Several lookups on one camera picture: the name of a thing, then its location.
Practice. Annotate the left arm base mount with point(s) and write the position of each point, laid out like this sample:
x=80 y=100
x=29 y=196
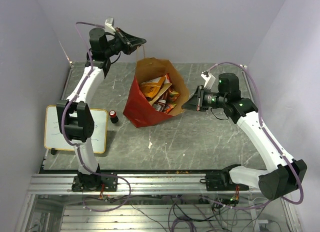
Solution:
x=90 y=183

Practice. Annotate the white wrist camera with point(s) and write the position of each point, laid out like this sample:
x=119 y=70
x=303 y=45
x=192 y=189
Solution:
x=209 y=79
x=109 y=25

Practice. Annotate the red brown paper bag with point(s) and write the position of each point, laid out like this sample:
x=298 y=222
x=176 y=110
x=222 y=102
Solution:
x=137 y=109

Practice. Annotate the brown snack pouch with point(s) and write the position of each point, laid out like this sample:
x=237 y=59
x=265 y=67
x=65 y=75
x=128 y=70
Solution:
x=163 y=89

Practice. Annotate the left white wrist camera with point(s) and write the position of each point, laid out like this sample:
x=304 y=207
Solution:
x=109 y=25

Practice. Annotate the red capped black marker stamp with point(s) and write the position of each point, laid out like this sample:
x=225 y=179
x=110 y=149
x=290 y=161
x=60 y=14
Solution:
x=113 y=116

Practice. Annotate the orange snack pouch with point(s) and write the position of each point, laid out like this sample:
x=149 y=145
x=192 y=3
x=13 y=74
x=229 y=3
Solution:
x=150 y=88

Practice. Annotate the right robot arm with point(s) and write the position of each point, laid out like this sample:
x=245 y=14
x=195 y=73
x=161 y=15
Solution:
x=283 y=174

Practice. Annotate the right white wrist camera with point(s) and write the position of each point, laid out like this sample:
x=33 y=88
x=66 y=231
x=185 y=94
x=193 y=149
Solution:
x=209 y=79

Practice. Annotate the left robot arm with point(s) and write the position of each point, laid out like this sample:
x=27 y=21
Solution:
x=76 y=122

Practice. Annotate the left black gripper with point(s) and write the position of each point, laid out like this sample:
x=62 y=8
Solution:
x=130 y=42

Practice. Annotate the small whiteboard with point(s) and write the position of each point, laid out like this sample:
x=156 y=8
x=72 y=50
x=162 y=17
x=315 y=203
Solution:
x=53 y=139

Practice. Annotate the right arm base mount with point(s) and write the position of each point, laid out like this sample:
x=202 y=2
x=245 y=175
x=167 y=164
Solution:
x=220 y=180

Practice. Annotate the aluminium extrusion rail frame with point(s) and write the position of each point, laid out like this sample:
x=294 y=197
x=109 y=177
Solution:
x=141 y=184

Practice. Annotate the colourful small snack packets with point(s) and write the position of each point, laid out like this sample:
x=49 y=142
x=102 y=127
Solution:
x=167 y=101

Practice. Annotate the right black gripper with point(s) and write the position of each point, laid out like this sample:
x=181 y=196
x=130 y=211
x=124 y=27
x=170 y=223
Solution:
x=196 y=103

